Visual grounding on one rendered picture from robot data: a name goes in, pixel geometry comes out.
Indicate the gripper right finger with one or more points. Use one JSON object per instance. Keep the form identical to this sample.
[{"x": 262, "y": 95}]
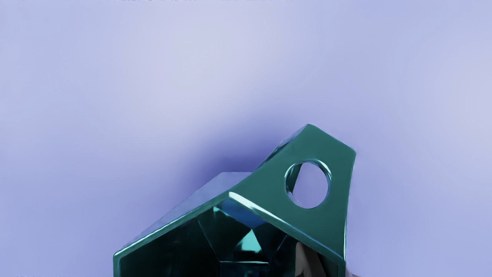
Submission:
[{"x": 350, "y": 273}]

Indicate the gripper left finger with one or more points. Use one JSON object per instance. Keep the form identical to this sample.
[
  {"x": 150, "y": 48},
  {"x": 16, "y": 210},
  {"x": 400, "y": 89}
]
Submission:
[{"x": 303, "y": 263}]

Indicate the teal faceted mug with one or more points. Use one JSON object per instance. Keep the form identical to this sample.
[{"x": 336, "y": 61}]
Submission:
[{"x": 269, "y": 192}]

